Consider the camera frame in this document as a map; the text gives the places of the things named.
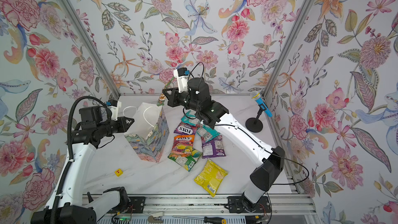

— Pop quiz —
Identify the purple snack packet back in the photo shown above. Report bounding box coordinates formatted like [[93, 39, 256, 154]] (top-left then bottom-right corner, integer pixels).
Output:
[[201, 135, 226, 159]]

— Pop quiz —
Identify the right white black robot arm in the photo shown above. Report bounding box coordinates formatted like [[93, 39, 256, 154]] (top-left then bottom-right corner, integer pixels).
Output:
[[162, 76, 285, 212]]

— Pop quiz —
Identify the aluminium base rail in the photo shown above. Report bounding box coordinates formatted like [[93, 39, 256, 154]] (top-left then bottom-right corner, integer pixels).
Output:
[[82, 194, 316, 217]]

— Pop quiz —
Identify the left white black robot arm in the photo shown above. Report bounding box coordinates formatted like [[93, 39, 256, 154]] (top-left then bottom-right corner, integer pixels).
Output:
[[31, 106, 134, 224]]

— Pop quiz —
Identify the upper teal snack packet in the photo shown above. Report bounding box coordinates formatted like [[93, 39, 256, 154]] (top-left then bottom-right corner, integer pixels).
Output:
[[181, 111, 201, 126]]

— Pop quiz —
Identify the green red soup mix packet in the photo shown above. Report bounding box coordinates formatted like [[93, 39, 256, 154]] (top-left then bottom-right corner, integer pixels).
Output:
[[157, 80, 174, 106]]

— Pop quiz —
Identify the small yellow cube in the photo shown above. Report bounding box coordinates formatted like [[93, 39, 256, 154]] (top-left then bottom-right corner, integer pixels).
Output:
[[115, 169, 123, 177]]

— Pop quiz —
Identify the lower teal snack packet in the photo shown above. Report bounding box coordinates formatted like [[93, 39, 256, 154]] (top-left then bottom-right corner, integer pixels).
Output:
[[197, 125, 220, 143]]

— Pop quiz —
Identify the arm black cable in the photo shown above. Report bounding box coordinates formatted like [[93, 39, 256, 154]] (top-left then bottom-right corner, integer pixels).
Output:
[[183, 62, 310, 224], [49, 95, 109, 224]]

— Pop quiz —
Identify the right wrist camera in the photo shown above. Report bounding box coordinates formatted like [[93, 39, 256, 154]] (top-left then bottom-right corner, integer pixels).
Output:
[[173, 67, 190, 93]]

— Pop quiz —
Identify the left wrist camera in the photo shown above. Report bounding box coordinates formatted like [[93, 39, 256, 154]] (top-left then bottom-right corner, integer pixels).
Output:
[[106, 100, 122, 121]]

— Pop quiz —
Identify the orange Fox's fruits candy bag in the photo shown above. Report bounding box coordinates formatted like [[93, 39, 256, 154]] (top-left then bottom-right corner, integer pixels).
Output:
[[172, 135, 194, 154]]

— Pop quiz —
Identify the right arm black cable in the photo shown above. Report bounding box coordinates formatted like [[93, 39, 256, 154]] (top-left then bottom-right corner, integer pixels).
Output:
[[183, 62, 310, 224]]

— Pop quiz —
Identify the green Fox's candy bag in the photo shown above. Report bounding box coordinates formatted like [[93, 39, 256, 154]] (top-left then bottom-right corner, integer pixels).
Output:
[[168, 149, 203, 172]]

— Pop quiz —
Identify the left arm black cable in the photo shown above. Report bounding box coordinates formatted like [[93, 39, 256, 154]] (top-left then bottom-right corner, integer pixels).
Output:
[[49, 95, 109, 224]]

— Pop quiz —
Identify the yellow snack bag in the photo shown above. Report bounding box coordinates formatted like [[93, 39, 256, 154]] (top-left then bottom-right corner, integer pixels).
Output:
[[194, 159, 228, 197]]

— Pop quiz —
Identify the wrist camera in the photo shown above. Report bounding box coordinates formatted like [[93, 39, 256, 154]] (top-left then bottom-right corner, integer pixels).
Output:
[[173, 67, 190, 93], [106, 100, 122, 121]]

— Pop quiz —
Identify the blue microphone on stand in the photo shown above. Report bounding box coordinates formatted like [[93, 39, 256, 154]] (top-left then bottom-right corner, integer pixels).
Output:
[[245, 91, 273, 133]]

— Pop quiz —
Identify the purple Fox's berries candy bag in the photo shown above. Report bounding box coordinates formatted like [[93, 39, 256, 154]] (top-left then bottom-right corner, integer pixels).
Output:
[[174, 122, 198, 135]]

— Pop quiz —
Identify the teal snack packet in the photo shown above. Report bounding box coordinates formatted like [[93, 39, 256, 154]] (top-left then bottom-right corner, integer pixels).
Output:
[[181, 111, 201, 126], [197, 125, 220, 143]]

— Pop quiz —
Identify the floral paper gift bag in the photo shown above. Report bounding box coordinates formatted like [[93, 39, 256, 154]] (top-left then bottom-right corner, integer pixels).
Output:
[[123, 103, 170, 163]]

